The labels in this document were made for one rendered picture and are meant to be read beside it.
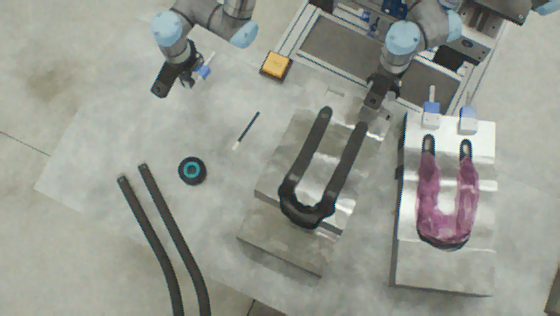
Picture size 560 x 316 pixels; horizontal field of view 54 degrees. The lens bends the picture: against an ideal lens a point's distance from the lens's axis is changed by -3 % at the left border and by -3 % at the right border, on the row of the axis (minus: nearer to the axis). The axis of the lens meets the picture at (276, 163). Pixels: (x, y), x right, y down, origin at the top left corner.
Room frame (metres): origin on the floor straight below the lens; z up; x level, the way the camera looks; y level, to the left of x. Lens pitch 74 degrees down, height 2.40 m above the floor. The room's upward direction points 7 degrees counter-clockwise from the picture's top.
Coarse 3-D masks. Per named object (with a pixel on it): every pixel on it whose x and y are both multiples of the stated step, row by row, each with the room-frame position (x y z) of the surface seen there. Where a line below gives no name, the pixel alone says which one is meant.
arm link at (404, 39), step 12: (396, 24) 0.64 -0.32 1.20; (408, 24) 0.63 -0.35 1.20; (396, 36) 0.61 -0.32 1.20; (408, 36) 0.60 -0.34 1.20; (420, 36) 0.61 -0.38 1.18; (384, 48) 0.61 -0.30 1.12; (396, 48) 0.58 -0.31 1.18; (408, 48) 0.58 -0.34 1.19; (420, 48) 0.59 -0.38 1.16; (396, 60) 0.58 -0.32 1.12; (408, 60) 0.58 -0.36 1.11
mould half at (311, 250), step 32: (320, 96) 0.60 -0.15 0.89; (352, 96) 0.59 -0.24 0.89; (288, 128) 0.52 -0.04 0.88; (352, 128) 0.49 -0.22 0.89; (384, 128) 0.48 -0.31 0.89; (288, 160) 0.42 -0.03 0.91; (320, 160) 0.41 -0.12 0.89; (256, 192) 0.34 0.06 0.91; (320, 192) 0.31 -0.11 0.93; (352, 192) 0.31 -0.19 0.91; (256, 224) 0.26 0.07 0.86; (288, 224) 0.25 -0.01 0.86; (320, 224) 0.24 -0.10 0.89; (288, 256) 0.16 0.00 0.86; (320, 256) 0.15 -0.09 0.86
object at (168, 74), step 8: (168, 64) 0.70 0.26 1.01; (160, 72) 0.68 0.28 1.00; (168, 72) 0.68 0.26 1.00; (176, 72) 0.67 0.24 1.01; (160, 80) 0.66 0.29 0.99; (168, 80) 0.66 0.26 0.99; (152, 88) 0.65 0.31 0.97; (160, 88) 0.64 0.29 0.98; (168, 88) 0.64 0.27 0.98; (160, 96) 0.63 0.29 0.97
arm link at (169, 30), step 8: (160, 16) 0.73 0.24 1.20; (168, 16) 0.73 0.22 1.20; (176, 16) 0.73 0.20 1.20; (152, 24) 0.72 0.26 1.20; (160, 24) 0.71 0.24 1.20; (168, 24) 0.71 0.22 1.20; (176, 24) 0.71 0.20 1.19; (184, 24) 0.72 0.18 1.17; (152, 32) 0.70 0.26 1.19; (160, 32) 0.69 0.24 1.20; (168, 32) 0.69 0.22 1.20; (176, 32) 0.69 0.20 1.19; (184, 32) 0.71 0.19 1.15; (160, 40) 0.68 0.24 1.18; (168, 40) 0.68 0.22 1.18; (176, 40) 0.68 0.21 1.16; (184, 40) 0.70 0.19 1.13; (160, 48) 0.69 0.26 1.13; (168, 48) 0.68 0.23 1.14; (176, 48) 0.68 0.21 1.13; (184, 48) 0.69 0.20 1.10; (168, 56) 0.68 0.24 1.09; (176, 56) 0.68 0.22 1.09
